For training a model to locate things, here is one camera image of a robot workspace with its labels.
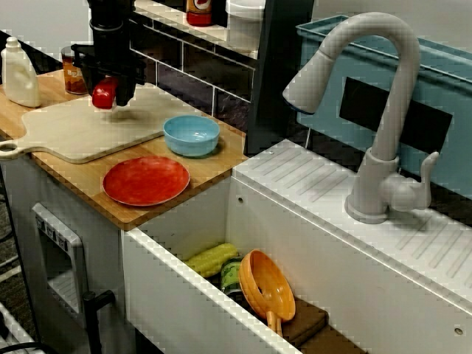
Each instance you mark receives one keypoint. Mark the light blue bowl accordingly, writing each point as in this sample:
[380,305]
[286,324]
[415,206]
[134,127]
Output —
[191,136]

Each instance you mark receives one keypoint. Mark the white metal frame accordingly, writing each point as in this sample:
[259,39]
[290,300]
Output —
[14,328]

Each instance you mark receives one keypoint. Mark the green can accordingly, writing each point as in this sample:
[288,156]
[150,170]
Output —
[230,274]

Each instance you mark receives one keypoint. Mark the yellow toy corn cob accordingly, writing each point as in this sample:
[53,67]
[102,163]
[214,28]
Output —
[210,260]

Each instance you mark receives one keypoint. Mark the red and white toy sushi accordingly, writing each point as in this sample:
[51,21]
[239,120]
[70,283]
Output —
[103,94]

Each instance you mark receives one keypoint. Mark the white round container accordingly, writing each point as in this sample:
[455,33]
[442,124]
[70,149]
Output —
[245,26]

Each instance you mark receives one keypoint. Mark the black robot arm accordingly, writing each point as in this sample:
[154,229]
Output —
[110,11]

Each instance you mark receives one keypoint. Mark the red and yellow sauce jar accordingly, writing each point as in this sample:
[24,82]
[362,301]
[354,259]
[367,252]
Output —
[199,13]

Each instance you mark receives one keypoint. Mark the dark grey upright post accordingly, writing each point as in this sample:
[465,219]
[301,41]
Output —
[280,92]

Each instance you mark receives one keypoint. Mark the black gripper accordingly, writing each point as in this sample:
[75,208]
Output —
[110,55]

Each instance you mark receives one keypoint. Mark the brown sponge block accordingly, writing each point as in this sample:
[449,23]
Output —
[306,321]

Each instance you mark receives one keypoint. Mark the white sink basin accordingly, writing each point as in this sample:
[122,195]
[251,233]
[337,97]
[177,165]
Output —
[332,258]

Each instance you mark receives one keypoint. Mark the grey kitchen faucet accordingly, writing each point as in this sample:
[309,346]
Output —
[380,166]

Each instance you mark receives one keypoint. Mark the white toy kitchen cabinet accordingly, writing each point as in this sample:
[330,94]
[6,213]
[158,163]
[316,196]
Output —
[103,258]

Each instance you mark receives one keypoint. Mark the white detergent bottle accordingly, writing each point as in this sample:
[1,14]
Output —
[20,77]

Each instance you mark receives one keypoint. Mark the red plate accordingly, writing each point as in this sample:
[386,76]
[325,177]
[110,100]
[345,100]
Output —
[147,180]

